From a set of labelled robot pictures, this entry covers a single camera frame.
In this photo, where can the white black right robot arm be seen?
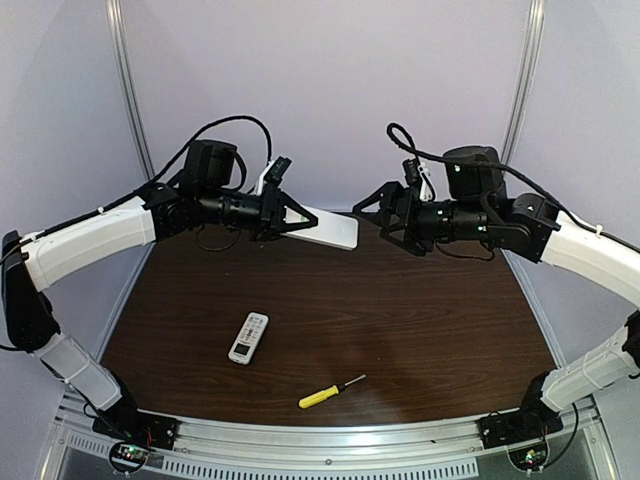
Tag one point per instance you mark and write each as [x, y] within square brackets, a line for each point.
[533, 226]

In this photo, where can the aluminium corner post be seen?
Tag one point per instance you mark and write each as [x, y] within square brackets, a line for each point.
[529, 59]
[115, 19]

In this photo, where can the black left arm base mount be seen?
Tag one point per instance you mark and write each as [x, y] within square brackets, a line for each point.
[126, 423]

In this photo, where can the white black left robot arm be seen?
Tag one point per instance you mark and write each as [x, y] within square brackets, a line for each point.
[198, 195]

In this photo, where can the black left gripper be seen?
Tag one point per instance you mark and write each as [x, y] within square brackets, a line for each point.
[271, 213]

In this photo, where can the small white remote control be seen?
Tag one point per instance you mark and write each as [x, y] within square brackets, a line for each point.
[248, 339]

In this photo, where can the left aluminium corner post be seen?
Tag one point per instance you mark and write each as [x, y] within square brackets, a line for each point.
[115, 19]

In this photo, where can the yellow handled screwdriver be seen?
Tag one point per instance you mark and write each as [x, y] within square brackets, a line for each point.
[322, 395]

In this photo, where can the large white remote control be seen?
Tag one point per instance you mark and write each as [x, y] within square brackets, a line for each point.
[333, 230]

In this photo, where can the right aluminium corner post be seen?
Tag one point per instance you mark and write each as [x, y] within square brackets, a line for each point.
[529, 59]

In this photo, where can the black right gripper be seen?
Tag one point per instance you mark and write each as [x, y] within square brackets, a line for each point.
[403, 218]

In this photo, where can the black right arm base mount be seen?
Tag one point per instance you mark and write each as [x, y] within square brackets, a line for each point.
[531, 421]

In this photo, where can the aluminium front rail frame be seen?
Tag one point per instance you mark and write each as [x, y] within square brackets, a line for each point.
[446, 449]

